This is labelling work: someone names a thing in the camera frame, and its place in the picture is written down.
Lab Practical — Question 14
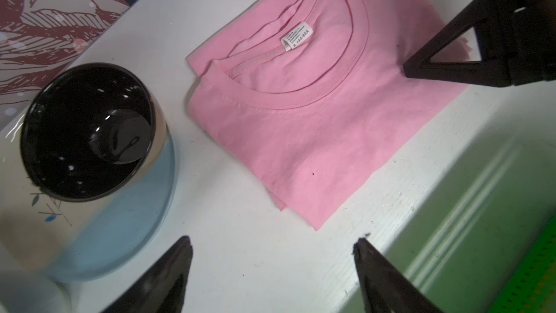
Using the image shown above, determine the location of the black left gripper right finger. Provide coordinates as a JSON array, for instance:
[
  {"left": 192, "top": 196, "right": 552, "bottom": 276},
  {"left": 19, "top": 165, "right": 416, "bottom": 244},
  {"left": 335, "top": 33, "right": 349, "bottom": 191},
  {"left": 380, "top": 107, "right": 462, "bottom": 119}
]
[{"left": 353, "top": 238, "right": 442, "bottom": 313}]

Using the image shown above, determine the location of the green plastic basket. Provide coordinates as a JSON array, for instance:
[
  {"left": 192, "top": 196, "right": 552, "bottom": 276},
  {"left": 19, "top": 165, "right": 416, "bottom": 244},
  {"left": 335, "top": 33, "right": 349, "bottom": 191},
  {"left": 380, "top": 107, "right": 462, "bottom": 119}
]
[{"left": 342, "top": 138, "right": 556, "bottom": 313}]

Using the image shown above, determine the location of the pink t-shirt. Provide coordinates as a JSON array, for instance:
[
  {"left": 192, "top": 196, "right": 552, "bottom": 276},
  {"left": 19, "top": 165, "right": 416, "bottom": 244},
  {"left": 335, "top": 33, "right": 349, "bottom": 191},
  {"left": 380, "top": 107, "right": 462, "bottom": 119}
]
[{"left": 188, "top": 0, "right": 464, "bottom": 229}]

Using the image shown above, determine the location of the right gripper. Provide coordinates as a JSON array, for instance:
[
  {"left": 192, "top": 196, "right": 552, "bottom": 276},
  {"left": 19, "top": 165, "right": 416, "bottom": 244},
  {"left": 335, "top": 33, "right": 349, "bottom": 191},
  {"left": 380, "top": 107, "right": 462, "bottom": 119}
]
[{"left": 403, "top": 0, "right": 555, "bottom": 87}]

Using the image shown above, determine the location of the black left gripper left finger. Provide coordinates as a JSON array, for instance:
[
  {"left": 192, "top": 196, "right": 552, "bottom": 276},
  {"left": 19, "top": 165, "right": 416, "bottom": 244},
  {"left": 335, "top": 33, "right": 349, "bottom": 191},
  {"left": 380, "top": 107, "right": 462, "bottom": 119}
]
[{"left": 104, "top": 236, "right": 193, "bottom": 313}]

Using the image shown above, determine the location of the black bowl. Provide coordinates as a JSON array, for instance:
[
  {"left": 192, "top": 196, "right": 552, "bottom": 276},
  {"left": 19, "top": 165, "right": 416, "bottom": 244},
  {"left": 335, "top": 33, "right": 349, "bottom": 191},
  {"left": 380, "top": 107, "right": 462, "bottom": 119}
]
[{"left": 20, "top": 62, "right": 169, "bottom": 202}]

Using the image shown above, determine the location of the light blue plate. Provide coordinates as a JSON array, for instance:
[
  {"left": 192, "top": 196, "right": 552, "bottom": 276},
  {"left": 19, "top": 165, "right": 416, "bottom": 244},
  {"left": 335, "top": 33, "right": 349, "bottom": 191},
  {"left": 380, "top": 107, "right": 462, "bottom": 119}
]
[{"left": 0, "top": 112, "right": 178, "bottom": 283}]

